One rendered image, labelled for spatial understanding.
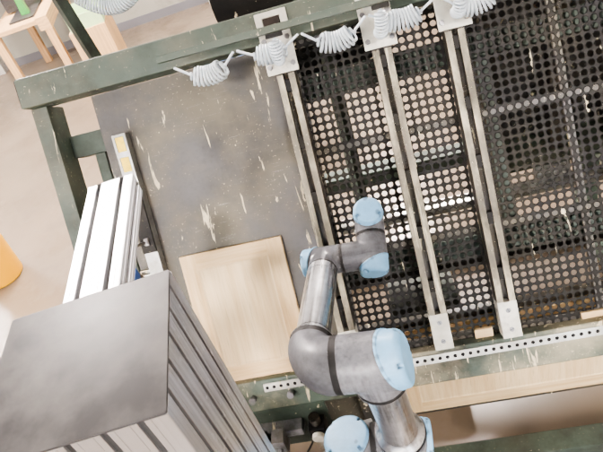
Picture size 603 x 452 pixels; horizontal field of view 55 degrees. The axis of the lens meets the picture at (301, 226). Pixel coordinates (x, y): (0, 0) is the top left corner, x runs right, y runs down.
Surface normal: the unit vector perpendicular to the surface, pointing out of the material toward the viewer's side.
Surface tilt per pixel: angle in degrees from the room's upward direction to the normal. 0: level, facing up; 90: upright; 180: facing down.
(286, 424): 0
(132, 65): 60
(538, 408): 0
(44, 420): 0
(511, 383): 90
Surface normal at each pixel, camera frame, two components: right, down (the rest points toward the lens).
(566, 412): -0.26, -0.74
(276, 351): -0.12, 0.18
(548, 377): 0.01, 0.64
